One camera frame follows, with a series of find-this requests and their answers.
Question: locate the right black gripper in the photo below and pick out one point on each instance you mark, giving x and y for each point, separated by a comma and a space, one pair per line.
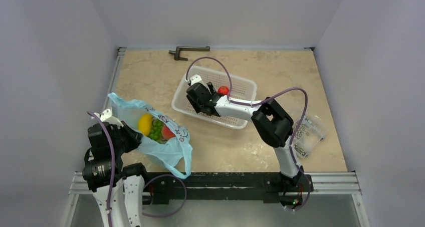
195, 97

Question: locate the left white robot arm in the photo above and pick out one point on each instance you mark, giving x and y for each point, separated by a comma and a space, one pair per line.
117, 189

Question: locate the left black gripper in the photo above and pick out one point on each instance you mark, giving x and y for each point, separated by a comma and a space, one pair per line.
135, 136

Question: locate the white perforated plastic basket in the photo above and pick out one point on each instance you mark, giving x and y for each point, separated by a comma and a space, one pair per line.
242, 89

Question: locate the dark metal bracket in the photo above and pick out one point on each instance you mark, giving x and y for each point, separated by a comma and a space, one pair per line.
177, 52

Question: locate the green fake grapes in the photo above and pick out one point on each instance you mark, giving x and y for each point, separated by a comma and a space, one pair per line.
156, 130

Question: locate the wrist white camera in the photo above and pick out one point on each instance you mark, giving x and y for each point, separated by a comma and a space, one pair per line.
108, 117
195, 79

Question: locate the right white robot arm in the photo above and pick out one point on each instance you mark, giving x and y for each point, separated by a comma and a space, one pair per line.
273, 124

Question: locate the yellow fake mango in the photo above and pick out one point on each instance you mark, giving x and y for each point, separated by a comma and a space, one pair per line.
145, 124

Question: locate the light blue plastic bag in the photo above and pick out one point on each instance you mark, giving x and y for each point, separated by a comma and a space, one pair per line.
175, 155

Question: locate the clear plastic screw box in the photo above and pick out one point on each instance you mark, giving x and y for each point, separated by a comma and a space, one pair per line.
311, 131

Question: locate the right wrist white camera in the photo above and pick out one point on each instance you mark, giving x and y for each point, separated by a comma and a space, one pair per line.
195, 79

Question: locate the fake peach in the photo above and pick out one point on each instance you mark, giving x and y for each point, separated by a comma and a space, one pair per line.
166, 133

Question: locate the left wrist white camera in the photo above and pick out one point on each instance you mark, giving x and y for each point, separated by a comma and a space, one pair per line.
108, 117

